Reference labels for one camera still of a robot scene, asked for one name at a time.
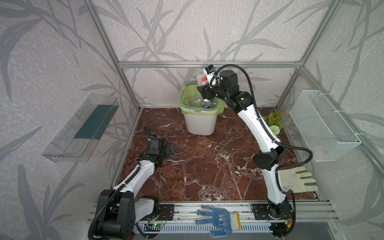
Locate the blue label bottle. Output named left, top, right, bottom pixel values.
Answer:
left=202, top=102, right=215, bottom=109

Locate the guava juice bottle red label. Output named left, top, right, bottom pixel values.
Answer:
left=197, top=71, right=211, bottom=88

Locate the clear unlabelled bottle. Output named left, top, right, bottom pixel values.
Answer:
left=184, top=96, right=205, bottom=108

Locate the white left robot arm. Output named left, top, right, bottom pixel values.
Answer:
left=88, top=126, right=176, bottom=240

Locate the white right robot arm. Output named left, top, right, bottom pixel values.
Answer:
left=198, top=64, right=313, bottom=221

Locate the green bin liner bag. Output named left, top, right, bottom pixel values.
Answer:
left=178, top=81, right=226, bottom=115

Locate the white plastic trash bin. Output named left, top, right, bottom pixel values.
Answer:
left=184, top=114, right=217, bottom=136

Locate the potted artificial flower plant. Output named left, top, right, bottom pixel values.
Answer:
left=264, top=110, right=283, bottom=137

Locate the green circuit board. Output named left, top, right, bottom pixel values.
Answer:
left=144, top=221, right=167, bottom=232

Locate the blue dotted work glove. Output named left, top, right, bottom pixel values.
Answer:
left=194, top=205, right=241, bottom=238

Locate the beige striped oven mitt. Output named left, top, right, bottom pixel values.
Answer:
left=279, top=166, right=319, bottom=193

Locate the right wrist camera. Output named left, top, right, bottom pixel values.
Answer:
left=203, top=65, right=219, bottom=88

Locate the clear wall shelf tray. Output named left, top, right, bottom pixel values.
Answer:
left=42, top=94, right=120, bottom=163

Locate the white wire mesh basket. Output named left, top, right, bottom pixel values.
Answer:
left=290, top=90, right=361, bottom=162

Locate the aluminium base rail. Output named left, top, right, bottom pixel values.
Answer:
left=86, top=200, right=337, bottom=235

